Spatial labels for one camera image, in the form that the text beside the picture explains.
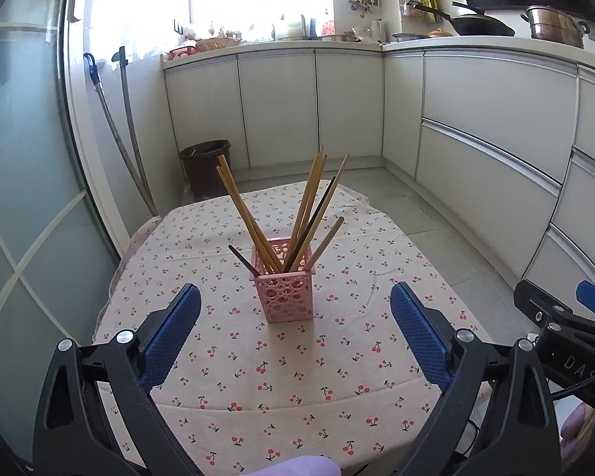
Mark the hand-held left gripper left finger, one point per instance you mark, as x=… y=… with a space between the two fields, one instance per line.
x=171 y=332

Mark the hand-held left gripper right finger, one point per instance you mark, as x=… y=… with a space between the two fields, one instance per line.
x=421 y=334

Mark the dark chopstick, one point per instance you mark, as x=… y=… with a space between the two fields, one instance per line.
x=240 y=257
x=317 y=210

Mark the pink perforated utensil holder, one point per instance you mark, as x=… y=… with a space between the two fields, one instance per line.
x=285 y=302

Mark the bunch of wooden chopsticks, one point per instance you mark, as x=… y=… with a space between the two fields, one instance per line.
x=309 y=193

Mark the person's right hand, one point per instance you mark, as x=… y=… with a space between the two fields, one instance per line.
x=579 y=429

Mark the cherry print tablecloth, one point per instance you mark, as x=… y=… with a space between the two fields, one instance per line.
x=277 y=396

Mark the brown trash bin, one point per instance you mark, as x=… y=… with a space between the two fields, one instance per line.
x=206 y=171

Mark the person's lavender pants knee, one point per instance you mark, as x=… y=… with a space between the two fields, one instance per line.
x=297 y=467

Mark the white base cabinet with drawers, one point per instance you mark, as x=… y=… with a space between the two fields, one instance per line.
x=496 y=109

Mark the white base cabinet with doors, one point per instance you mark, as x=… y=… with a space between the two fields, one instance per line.
x=277 y=109

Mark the white kitchen countertop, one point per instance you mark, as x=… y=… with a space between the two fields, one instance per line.
x=476 y=42

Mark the steel stock pot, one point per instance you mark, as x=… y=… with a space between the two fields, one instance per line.
x=555 y=29

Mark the red plastic basket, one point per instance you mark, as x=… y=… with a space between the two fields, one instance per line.
x=183 y=51

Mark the black wok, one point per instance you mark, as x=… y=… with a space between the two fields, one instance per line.
x=481 y=25

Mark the orange clay pot lid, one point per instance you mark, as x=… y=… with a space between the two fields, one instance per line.
x=440 y=33

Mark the woven basket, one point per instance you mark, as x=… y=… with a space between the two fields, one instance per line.
x=218 y=43

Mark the steel bowl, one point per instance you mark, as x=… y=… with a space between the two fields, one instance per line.
x=410 y=37

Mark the black hook rack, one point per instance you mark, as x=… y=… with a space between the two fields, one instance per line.
x=178 y=27

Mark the white kettle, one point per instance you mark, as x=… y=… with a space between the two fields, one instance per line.
x=377 y=30

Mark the steel basin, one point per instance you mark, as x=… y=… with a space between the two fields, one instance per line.
x=337 y=38

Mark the wall rack with packets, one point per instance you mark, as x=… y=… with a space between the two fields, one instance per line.
x=426 y=7

